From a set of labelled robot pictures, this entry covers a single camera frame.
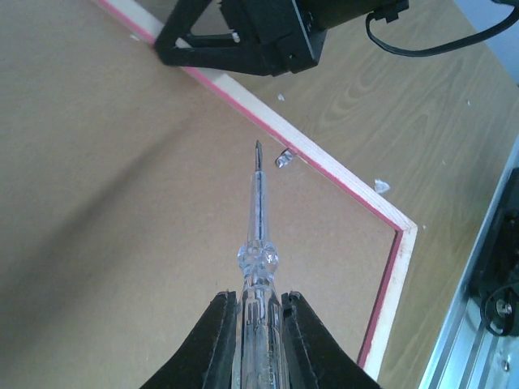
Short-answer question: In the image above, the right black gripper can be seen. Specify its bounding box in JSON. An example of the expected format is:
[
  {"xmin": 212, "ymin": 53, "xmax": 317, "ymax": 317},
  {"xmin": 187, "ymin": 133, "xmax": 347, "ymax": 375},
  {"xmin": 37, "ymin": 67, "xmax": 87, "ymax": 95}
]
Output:
[{"xmin": 154, "ymin": 0, "xmax": 409, "ymax": 76}]

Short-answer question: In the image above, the left gripper fixed black left finger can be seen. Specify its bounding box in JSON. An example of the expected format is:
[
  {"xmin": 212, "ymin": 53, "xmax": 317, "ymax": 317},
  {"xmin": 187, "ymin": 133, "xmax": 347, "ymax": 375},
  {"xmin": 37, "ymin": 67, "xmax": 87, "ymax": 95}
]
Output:
[{"xmin": 142, "ymin": 291, "xmax": 237, "ymax": 388}]

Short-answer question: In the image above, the left gripper moving black right finger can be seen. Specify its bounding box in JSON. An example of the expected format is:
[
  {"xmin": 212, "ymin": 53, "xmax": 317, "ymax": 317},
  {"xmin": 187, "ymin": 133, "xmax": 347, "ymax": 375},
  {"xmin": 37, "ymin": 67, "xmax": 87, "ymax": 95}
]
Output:
[{"xmin": 281, "ymin": 292, "xmax": 380, "ymax": 389}]

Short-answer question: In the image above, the clear handle screwdriver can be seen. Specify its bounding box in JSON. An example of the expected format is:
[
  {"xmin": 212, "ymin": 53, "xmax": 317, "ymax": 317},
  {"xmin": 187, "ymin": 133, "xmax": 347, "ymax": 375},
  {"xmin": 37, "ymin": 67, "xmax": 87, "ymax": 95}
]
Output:
[{"xmin": 231, "ymin": 142, "xmax": 290, "ymax": 388}]

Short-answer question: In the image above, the pink photo frame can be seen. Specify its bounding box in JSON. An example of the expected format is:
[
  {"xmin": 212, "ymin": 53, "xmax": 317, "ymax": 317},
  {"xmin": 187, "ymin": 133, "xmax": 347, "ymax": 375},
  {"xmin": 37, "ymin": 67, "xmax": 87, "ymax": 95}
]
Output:
[{"xmin": 1, "ymin": 1, "xmax": 415, "ymax": 388}]

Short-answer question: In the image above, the metal frame retaining clip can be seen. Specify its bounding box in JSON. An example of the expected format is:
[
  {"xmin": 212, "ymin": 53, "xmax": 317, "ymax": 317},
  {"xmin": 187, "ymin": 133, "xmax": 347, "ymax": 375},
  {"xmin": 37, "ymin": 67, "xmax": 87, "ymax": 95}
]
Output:
[{"xmin": 275, "ymin": 148, "xmax": 297, "ymax": 169}]

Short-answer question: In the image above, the aluminium front rail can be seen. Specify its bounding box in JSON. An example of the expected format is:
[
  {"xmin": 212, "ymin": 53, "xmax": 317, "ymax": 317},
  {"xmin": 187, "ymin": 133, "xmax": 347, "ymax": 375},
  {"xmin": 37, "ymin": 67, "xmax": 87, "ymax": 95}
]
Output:
[{"xmin": 418, "ymin": 141, "xmax": 518, "ymax": 388}]

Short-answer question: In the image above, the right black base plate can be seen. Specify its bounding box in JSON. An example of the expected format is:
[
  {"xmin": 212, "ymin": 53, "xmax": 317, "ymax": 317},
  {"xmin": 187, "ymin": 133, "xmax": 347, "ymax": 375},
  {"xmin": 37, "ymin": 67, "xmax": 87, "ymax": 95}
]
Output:
[{"xmin": 470, "ymin": 169, "xmax": 518, "ymax": 337}]

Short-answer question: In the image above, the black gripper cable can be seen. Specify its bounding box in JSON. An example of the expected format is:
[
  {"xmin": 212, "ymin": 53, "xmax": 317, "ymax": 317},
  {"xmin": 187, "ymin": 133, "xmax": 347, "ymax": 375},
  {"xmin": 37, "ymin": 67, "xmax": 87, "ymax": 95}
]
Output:
[{"xmin": 365, "ymin": 0, "xmax": 519, "ymax": 58}]

